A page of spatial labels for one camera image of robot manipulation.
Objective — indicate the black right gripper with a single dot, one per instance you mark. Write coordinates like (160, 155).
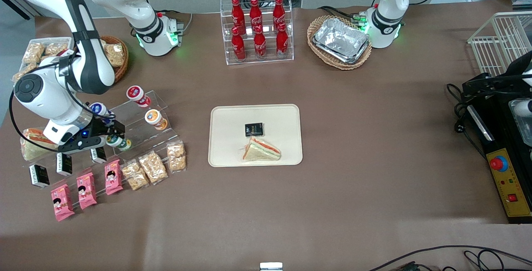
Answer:
(101, 126)

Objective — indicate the rice crisp packet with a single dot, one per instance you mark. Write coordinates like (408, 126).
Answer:
(153, 167)
(23, 72)
(135, 175)
(34, 52)
(176, 156)
(114, 55)
(56, 48)

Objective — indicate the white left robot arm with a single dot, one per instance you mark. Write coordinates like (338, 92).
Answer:
(386, 1)

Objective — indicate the cream plastic tray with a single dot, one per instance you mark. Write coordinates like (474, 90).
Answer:
(232, 138)

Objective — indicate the red rocker switch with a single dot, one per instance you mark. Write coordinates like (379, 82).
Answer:
(512, 198)

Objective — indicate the black power plug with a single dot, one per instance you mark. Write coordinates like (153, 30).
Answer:
(458, 127)

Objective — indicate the clear acrylic tiered stand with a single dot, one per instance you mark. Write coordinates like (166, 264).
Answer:
(135, 127)

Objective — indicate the wicker basket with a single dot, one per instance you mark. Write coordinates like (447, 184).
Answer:
(324, 61)
(123, 69)

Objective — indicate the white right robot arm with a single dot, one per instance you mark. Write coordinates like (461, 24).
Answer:
(37, 104)

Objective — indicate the blue gum bottle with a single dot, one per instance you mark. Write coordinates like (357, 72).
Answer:
(99, 108)

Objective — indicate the small white box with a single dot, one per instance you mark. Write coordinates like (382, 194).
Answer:
(271, 266)

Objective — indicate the red emergency stop button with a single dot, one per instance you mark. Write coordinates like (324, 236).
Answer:
(496, 163)

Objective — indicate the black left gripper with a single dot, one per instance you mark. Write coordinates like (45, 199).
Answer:
(504, 85)

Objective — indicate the pink snack packet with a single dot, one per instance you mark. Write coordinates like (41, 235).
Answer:
(62, 203)
(86, 191)
(113, 177)

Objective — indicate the clear acrylic bottle rack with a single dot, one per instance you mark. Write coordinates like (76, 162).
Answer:
(269, 57)

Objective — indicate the black snack packet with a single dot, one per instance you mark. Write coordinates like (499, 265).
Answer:
(98, 155)
(254, 129)
(39, 176)
(64, 164)

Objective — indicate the green-lid yogurt cup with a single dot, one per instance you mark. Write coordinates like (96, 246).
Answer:
(121, 144)

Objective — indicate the yellow control panel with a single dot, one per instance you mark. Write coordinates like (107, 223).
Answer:
(515, 179)

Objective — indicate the clear plastic snack container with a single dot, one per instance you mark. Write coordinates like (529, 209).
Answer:
(41, 40)

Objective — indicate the wrapped triangle sandwich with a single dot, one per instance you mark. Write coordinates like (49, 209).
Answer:
(31, 148)
(262, 151)

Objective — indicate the black sealing machine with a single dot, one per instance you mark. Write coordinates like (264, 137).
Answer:
(498, 138)

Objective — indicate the red cola bottle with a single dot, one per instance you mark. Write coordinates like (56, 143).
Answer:
(238, 44)
(282, 41)
(259, 43)
(278, 10)
(235, 11)
(255, 11)

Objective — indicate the orange-lid yogurt cup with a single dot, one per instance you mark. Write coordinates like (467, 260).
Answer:
(154, 118)

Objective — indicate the red gum bottle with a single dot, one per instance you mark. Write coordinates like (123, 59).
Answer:
(136, 93)

